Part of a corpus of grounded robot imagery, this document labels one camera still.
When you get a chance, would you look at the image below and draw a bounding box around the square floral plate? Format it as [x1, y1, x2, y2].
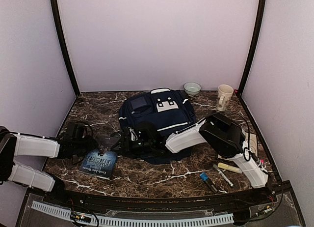
[245, 132, 258, 156]

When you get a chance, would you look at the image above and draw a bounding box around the black marker blue cap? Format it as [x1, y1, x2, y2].
[200, 172, 218, 193]

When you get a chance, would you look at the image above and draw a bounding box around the yellow highlighter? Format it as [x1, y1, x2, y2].
[217, 163, 242, 174]

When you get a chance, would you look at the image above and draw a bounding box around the dark blue novel book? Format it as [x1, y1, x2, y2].
[79, 149, 117, 180]

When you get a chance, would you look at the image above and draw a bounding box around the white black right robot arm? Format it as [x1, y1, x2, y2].
[110, 111, 269, 204]

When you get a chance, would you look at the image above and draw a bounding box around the black frame post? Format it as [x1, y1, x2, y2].
[50, 0, 80, 97]
[237, 0, 266, 95]

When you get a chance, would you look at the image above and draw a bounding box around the black left frame post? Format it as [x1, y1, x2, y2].
[50, 0, 80, 97]

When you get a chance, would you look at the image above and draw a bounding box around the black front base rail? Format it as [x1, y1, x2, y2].
[26, 181, 295, 215]

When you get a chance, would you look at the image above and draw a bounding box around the cream ceramic mug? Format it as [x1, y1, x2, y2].
[216, 85, 234, 111]

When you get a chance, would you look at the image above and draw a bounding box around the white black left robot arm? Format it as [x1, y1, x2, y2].
[0, 121, 110, 205]

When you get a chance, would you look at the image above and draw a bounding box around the grey slotted cable duct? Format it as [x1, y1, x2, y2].
[30, 201, 234, 227]

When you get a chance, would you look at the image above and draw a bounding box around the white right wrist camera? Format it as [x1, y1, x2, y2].
[129, 127, 138, 141]

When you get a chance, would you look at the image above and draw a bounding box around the navy blue student backpack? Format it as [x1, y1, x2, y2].
[118, 88, 196, 165]

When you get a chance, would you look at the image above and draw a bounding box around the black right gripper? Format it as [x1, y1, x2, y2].
[110, 138, 153, 160]

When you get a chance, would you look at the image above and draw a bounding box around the celadon bowl at back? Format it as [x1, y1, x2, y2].
[183, 82, 202, 97]

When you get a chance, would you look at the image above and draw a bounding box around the black right frame post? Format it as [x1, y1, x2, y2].
[237, 0, 266, 95]

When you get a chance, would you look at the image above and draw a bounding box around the white marker pen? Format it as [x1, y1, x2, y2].
[213, 164, 234, 187]

